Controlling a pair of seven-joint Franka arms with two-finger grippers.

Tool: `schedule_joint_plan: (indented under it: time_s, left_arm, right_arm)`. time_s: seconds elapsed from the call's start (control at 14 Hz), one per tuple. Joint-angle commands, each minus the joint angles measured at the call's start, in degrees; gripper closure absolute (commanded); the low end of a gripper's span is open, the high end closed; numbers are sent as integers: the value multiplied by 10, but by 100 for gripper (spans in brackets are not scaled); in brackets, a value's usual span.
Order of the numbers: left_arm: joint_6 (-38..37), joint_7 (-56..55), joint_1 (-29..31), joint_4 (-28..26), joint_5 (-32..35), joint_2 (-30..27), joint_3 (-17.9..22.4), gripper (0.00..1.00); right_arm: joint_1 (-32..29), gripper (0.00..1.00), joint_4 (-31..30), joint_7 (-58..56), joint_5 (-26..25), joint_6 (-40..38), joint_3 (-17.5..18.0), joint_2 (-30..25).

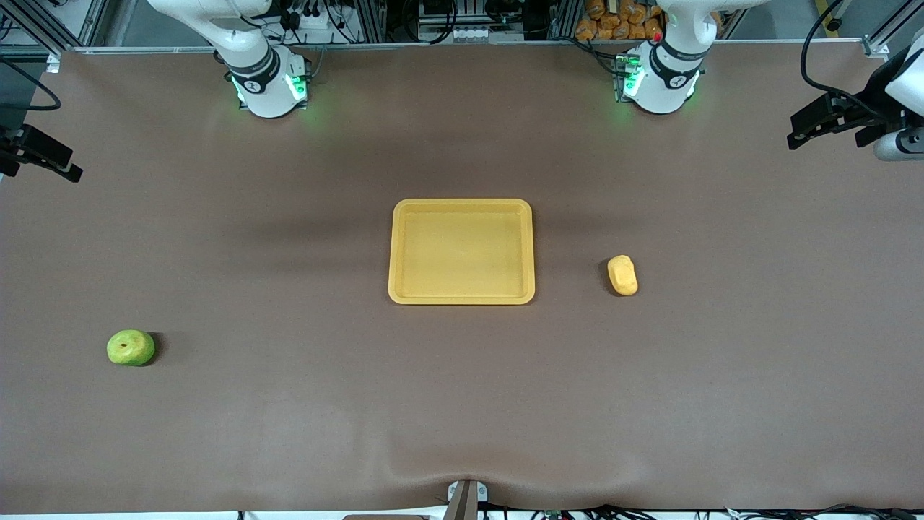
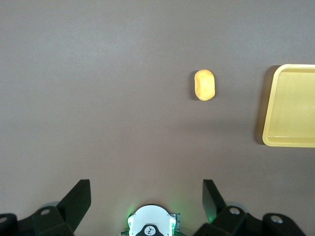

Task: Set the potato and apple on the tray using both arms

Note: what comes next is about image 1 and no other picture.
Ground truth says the green apple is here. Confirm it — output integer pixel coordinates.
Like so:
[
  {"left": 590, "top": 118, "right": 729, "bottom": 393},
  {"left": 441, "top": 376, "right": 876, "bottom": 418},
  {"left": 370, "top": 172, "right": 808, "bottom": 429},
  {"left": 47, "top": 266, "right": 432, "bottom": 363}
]
[{"left": 107, "top": 329, "right": 156, "bottom": 367}]

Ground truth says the yellow potato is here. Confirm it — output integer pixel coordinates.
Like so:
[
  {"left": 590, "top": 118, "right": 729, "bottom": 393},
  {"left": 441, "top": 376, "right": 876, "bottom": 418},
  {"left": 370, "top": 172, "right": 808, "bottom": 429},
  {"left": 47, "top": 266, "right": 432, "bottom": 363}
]
[{"left": 607, "top": 255, "right": 639, "bottom": 297}]

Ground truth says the yellow plastic tray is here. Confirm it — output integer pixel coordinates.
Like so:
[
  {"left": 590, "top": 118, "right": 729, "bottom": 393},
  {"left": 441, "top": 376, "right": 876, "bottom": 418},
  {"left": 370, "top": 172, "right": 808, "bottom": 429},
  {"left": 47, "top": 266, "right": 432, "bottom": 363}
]
[{"left": 388, "top": 199, "right": 536, "bottom": 306}]

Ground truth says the pile of orange buns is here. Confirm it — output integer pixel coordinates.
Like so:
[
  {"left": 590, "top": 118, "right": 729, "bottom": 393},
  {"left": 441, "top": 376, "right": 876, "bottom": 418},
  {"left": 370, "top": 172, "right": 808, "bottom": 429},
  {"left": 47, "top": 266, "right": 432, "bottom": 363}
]
[{"left": 575, "top": 0, "right": 666, "bottom": 42}]

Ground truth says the white power strip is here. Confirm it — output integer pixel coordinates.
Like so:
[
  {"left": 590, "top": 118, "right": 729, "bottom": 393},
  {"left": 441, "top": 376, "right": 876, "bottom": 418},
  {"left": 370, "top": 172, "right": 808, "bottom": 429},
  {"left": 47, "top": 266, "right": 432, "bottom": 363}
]
[{"left": 285, "top": 7, "right": 340, "bottom": 33}]

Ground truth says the black electronics box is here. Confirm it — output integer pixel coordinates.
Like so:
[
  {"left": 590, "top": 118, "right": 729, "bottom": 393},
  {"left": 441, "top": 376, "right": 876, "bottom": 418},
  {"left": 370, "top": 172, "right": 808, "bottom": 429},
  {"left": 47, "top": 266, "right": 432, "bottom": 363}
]
[{"left": 417, "top": 0, "right": 539, "bottom": 37}]

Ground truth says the brown table mat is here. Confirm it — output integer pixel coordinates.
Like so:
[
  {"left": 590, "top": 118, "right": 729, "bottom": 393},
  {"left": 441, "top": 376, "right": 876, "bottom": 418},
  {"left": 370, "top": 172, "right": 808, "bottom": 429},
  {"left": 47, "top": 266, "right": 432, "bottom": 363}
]
[{"left": 0, "top": 45, "right": 924, "bottom": 515}]

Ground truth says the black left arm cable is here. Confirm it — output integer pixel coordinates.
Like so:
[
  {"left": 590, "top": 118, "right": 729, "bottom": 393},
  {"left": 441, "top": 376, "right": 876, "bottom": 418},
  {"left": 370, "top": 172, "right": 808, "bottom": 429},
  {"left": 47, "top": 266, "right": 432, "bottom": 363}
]
[{"left": 800, "top": 0, "right": 892, "bottom": 124}]

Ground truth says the aluminium corner frame profile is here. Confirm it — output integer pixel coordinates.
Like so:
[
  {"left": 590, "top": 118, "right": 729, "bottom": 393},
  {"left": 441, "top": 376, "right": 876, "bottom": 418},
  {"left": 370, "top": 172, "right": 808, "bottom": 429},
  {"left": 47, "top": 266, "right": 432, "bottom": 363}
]
[{"left": 863, "top": 0, "right": 924, "bottom": 59}]

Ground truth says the aluminium diagonal frame profile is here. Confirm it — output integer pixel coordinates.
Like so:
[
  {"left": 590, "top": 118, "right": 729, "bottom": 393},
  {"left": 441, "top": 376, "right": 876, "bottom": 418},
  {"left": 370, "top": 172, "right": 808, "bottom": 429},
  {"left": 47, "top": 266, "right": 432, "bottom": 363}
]
[{"left": 0, "top": 0, "right": 109, "bottom": 55}]

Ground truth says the aluminium vertical frame post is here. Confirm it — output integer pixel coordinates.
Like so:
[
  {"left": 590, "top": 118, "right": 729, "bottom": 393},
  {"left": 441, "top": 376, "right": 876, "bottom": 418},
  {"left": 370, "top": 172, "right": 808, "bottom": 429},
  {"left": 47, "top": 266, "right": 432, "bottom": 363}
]
[
  {"left": 354, "top": 0, "right": 387, "bottom": 42},
  {"left": 549, "top": 0, "right": 578, "bottom": 42}
]

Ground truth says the aluminium table edge rail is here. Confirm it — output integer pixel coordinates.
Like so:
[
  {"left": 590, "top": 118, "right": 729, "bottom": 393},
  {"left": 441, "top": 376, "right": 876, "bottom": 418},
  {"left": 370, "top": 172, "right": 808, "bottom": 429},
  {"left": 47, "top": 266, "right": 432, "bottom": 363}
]
[{"left": 47, "top": 40, "right": 890, "bottom": 73}]

